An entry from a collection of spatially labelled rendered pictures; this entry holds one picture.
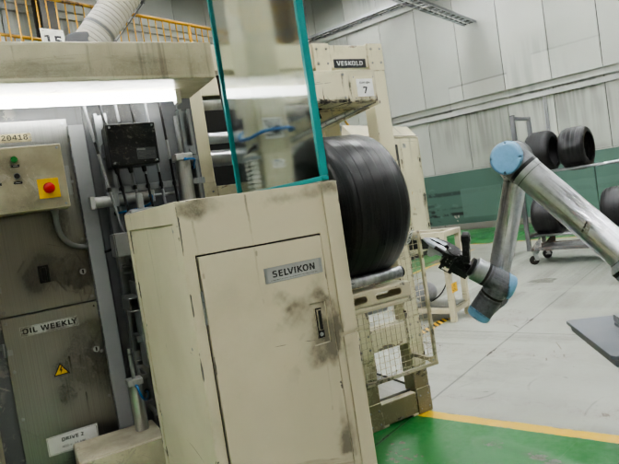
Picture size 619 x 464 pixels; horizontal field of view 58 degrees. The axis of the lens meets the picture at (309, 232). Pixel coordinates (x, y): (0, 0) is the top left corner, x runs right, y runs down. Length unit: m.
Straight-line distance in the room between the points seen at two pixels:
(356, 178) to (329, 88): 0.65
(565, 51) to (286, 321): 12.57
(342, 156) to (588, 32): 11.69
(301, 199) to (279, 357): 0.36
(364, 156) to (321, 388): 0.99
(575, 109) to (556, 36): 1.59
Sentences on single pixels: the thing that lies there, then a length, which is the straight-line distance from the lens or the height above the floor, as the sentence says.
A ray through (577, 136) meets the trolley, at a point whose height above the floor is 1.52.
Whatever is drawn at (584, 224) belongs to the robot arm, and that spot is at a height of 1.02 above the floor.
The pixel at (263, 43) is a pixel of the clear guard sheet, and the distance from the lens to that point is 1.59.
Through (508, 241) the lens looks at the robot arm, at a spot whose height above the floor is 0.96.
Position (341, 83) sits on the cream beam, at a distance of 2.58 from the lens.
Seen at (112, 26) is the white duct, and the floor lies 1.97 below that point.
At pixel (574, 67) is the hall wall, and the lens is 13.49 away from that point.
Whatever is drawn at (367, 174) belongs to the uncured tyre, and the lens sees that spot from 2.03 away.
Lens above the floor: 1.22
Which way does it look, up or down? 3 degrees down
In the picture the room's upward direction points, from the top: 9 degrees counter-clockwise
